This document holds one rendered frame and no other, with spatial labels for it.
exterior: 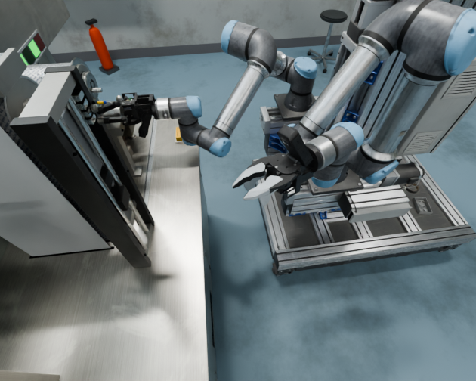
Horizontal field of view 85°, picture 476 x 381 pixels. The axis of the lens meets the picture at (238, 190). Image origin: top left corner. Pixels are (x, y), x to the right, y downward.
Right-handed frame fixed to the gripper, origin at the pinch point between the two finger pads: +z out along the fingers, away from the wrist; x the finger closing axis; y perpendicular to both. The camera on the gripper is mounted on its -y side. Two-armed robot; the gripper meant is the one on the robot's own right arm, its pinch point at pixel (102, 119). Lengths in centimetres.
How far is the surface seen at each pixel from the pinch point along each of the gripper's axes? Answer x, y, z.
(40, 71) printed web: 8.0, 22.0, 5.6
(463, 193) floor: -19, -109, -233
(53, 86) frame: 40, 35, -14
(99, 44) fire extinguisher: -245, -77, 80
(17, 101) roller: 32.8, 28.7, -2.0
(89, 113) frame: 36.8, 27.6, -15.8
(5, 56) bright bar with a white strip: 32.3, 36.8, -5.2
